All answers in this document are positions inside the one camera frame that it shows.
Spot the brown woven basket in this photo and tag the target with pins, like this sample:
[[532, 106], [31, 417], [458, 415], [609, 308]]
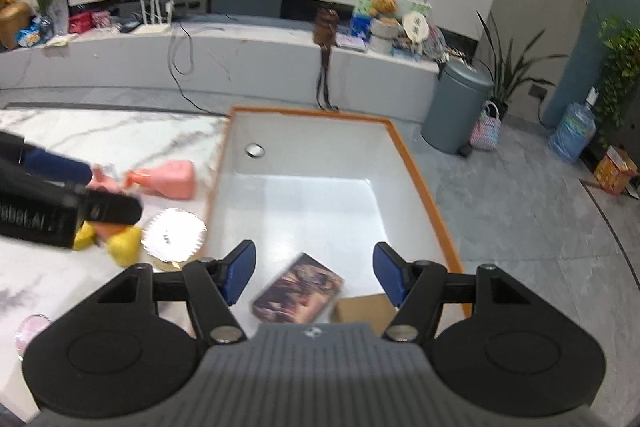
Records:
[[14, 24]]

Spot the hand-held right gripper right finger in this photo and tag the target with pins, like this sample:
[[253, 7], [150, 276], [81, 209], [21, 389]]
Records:
[[391, 274]]

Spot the small silver disc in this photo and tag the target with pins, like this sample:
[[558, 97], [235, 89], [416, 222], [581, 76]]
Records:
[[255, 150]]

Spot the red box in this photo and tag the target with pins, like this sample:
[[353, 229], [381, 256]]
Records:
[[80, 22]]

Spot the green ivy plant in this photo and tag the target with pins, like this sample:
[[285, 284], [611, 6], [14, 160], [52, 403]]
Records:
[[617, 72]]

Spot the yellow plastic toy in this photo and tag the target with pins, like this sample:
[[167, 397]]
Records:
[[124, 247]]

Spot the pink glass cup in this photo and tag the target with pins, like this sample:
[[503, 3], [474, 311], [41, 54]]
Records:
[[32, 332]]

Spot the blue snack bag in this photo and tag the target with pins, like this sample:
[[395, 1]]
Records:
[[32, 34]]

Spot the brown cardboard piece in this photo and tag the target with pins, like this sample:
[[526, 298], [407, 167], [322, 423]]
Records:
[[362, 307]]

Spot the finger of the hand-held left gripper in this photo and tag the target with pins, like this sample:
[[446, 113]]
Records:
[[57, 167], [112, 208]]

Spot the pastel woven basket bag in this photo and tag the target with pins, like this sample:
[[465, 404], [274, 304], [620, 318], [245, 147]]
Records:
[[485, 132]]

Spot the grey knitted basket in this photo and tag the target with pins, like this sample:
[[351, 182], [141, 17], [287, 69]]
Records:
[[385, 37]]

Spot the orange cardboard box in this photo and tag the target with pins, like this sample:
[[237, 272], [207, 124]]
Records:
[[615, 169]]

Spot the grey pedal trash can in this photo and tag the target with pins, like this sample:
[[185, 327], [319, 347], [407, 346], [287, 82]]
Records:
[[455, 107]]

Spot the white router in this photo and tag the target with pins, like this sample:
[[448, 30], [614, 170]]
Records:
[[155, 24]]

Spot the white storage box orange rim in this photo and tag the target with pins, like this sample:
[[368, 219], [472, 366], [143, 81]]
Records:
[[305, 207]]

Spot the long-leaved potted plant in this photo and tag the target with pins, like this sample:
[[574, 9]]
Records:
[[505, 72]]

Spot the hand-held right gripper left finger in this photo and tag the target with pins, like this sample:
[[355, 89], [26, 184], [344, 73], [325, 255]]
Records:
[[239, 274]]

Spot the blue water jug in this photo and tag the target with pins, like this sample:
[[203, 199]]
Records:
[[572, 134]]

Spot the round white fan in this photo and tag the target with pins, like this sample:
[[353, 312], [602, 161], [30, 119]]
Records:
[[416, 26]]

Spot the picture-printed card box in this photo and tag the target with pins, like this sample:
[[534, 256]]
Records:
[[300, 289]]

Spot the brown teddy bear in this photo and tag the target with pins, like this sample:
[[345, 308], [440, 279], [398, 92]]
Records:
[[384, 4]]

